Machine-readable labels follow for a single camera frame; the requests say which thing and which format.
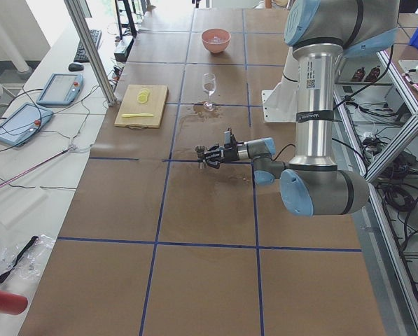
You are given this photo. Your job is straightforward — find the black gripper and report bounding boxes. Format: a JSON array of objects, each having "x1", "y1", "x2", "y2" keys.
[{"x1": 198, "y1": 142, "x2": 239, "y2": 169}]

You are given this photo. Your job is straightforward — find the steel double jigger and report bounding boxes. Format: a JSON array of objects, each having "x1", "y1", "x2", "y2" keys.
[{"x1": 195, "y1": 145, "x2": 206, "y2": 169}]

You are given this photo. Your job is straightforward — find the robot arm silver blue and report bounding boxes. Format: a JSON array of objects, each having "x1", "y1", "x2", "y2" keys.
[{"x1": 195, "y1": 1, "x2": 399, "y2": 216}]

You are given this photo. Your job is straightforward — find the clear wine glass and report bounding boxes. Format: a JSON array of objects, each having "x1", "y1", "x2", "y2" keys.
[{"x1": 202, "y1": 73, "x2": 216, "y2": 111}]

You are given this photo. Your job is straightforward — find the pink bowl with ice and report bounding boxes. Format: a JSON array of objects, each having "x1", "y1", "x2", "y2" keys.
[{"x1": 201, "y1": 28, "x2": 231, "y2": 54}]

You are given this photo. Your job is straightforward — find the bamboo cutting board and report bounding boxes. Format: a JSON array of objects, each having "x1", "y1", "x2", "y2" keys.
[{"x1": 114, "y1": 85, "x2": 168, "y2": 128}]

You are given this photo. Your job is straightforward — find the lemon slice nearest board edge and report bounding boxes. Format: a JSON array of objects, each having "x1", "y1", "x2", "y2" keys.
[{"x1": 137, "y1": 96, "x2": 148, "y2": 104}]

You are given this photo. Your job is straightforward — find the yellow plastic knife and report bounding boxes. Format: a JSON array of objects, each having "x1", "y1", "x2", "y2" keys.
[{"x1": 121, "y1": 113, "x2": 155, "y2": 118}]

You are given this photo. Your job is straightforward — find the long metal grabber rod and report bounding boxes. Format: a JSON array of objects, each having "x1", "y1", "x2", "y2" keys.
[{"x1": 0, "y1": 145, "x2": 76, "y2": 189}]

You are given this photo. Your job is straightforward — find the black keyboard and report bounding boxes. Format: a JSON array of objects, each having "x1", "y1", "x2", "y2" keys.
[{"x1": 73, "y1": 29, "x2": 103, "y2": 64}]

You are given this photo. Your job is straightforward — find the blue teach pendant far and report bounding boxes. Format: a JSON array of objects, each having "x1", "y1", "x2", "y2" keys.
[{"x1": 36, "y1": 73, "x2": 83, "y2": 106}]

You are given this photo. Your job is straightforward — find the blue teach pendant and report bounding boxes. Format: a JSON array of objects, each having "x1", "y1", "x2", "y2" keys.
[
  {"x1": 0, "y1": 103, "x2": 53, "y2": 146},
  {"x1": 36, "y1": 73, "x2": 83, "y2": 106}
]

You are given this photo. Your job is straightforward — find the black computer mouse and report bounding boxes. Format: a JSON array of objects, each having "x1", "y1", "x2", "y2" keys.
[{"x1": 68, "y1": 62, "x2": 84, "y2": 72}]

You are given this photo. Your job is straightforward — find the blue teach pendant near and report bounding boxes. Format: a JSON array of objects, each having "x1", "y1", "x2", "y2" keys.
[{"x1": 0, "y1": 103, "x2": 53, "y2": 146}]

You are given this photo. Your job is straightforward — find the clear plastic bag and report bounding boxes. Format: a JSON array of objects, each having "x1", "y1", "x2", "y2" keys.
[{"x1": 0, "y1": 234, "x2": 56, "y2": 285}]

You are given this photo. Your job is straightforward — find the red cylinder bottle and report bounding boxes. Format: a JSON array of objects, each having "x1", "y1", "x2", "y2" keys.
[{"x1": 0, "y1": 290, "x2": 28, "y2": 315}]

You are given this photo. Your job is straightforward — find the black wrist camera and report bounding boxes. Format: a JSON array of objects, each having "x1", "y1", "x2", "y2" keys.
[{"x1": 224, "y1": 128, "x2": 237, "y2": 148}]

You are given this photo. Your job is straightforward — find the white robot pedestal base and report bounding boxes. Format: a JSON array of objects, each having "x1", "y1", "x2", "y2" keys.
[{"x1": 262, "y1": 48, "x2": 319, "y2": 123}]

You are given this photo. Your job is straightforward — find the aluminium frame post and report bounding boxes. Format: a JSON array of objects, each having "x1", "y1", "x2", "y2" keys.
[{"x1": 64, "y1": 0, "x2": 117, "y2": 106}]

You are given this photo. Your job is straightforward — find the black strap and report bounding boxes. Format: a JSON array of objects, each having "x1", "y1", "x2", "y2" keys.
[{"x1": 0, "y1": 235, "x2": 39, "y2": 285}]

